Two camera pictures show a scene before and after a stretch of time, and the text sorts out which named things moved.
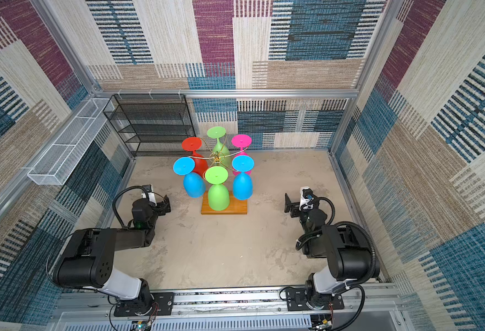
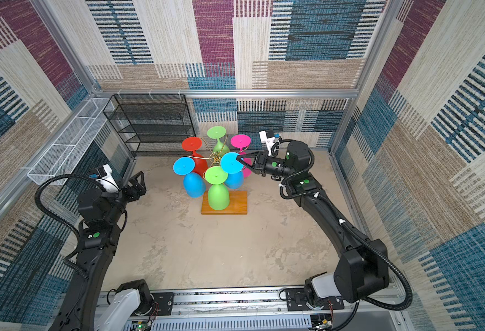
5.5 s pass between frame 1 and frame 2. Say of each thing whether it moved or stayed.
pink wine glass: stayed
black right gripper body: moved
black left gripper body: moved
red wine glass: stayed
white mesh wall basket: stayed
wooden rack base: stayed
